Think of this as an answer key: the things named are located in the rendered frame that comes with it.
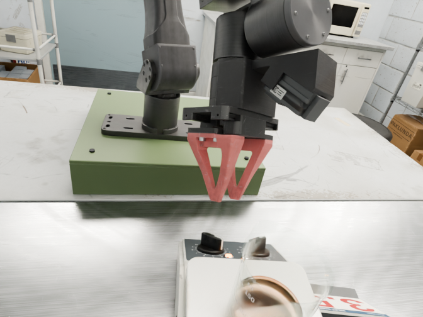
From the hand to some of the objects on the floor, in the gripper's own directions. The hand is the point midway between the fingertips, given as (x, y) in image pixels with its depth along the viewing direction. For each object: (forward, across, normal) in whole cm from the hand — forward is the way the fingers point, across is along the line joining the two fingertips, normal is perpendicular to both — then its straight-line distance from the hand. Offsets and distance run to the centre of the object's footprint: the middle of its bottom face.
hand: (226, 193), depth 34 cm
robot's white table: (+69, -48, -68) cm, 108 cm away
